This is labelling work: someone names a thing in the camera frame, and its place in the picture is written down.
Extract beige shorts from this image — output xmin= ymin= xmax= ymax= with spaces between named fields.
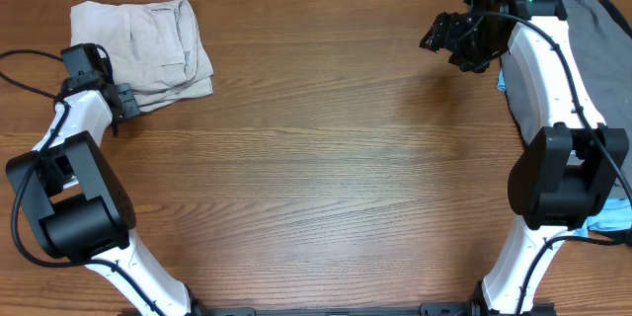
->
xmin=70 ymin=0 xmax=214 ymax=113

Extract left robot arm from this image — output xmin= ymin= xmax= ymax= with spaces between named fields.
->
xmin=6 ymin=43 xmax=205 ymax=315

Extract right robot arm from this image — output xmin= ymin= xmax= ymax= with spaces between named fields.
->
xmin=420 ymin=0 xmax=629 ymax=315

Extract grey shorts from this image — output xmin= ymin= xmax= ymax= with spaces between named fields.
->
xmin=501 ymin=0 xmax=631 ymax=185

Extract light blue garment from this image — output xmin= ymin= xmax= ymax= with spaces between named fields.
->
xmin=498 ymin=69 xmax=631 ymax=236

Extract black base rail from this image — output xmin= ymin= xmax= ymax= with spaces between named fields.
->
xmin=193 ymin=302 xmax=505 ymax=316

